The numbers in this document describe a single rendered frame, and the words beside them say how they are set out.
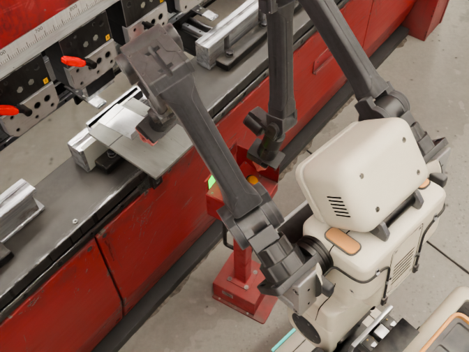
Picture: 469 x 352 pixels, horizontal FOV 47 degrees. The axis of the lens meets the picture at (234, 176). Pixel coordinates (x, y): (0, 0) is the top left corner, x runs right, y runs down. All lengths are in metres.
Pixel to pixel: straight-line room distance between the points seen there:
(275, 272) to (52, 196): 0.81
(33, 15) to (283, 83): 0.61
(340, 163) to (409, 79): 2.34
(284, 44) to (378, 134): 0.42
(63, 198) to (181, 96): 0.83
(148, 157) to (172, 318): 1.00
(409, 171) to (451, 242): 1.60
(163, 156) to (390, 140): 0.68
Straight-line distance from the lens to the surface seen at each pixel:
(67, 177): 1.65
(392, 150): 1.03
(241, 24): 1.95
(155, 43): 0.88
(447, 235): 2.66
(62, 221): 1.57
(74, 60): 1.33
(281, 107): 1.43
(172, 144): 1.50
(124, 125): 1.57
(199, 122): 0.88
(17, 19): 1.25
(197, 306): 2.33
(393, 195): 1.03
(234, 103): 1.88
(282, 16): 1.31
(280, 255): 1.03
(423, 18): 3.50
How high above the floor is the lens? 2.13
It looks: 53 degrees down
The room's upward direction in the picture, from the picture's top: 1 degrees counter-clockwise
